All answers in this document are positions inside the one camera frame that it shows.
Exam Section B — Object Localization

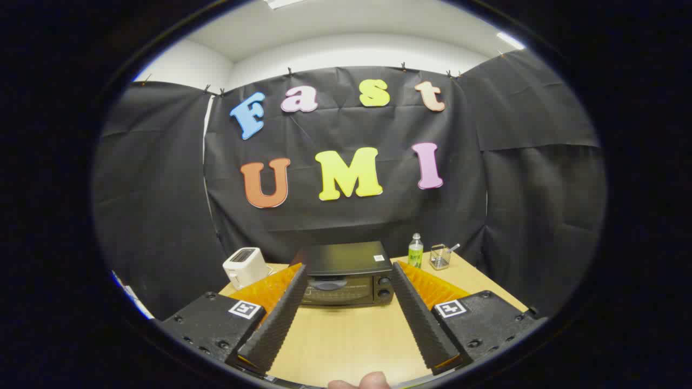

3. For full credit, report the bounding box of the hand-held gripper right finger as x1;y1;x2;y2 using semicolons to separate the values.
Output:
390;261;541;376

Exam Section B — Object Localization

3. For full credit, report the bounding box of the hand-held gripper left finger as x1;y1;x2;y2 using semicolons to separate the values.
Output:
161;263;308;376

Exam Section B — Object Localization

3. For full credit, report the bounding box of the black toaster oven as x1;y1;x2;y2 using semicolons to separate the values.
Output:
295;241;395;308

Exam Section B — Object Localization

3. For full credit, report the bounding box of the white bread toaster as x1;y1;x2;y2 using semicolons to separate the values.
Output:
223;247;271;290

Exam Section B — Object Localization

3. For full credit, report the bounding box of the clear bottle green label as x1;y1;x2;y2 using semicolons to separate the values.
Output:
408;233;423;269

